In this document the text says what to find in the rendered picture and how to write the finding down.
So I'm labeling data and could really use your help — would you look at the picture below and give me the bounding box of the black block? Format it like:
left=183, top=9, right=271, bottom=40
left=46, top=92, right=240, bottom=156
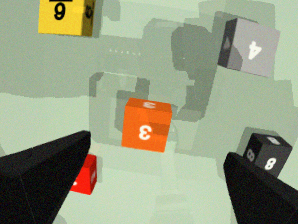
left=243, top=132, right=293, bottom=179

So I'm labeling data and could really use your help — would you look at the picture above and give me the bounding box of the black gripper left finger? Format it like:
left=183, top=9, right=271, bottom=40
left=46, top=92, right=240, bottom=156
left=0, top=129, right=92, bottom=224

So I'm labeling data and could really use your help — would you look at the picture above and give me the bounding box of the orange block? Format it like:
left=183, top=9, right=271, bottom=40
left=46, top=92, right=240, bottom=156
left=121, top=97, right=173, bottom=152

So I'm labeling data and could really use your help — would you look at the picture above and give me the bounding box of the yellow number block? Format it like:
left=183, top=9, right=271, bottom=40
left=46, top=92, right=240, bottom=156
left=39, top=0, right=96, bottom=36

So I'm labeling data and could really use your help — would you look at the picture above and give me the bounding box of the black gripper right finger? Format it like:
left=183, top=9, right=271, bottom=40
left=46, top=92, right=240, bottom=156
left=223, top=152, right=298, bottom=224

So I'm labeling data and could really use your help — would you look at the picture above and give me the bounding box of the grey block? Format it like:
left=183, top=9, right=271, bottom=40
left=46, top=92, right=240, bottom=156
left=217, top=18, right=281, bottom=79

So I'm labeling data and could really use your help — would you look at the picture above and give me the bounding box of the red block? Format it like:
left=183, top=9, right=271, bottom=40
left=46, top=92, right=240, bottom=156
left=71, top=155, right=97, bottom=194

